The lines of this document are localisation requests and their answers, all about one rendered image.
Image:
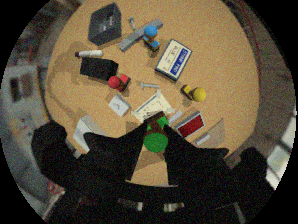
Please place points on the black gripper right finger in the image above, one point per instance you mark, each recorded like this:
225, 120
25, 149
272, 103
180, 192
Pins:
182, 157

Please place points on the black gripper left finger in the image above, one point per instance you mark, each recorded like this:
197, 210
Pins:
125, 148

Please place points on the blue-handled rubber stamp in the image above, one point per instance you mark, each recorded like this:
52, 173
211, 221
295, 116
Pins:
150, 33

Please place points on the yellow rubber stamp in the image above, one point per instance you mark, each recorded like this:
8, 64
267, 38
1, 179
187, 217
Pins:
197, 94

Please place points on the cream paper card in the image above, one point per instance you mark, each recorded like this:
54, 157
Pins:
155, 104

